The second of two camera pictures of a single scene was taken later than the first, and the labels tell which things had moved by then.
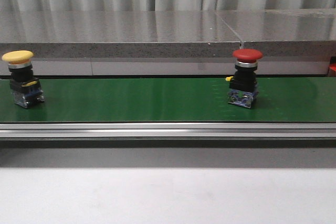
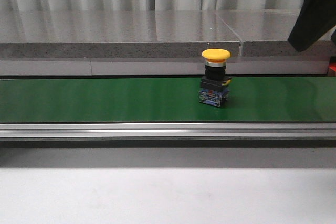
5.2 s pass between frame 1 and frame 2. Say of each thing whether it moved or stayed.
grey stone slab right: stayed
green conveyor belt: stayed
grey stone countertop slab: stayed
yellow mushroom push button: moved
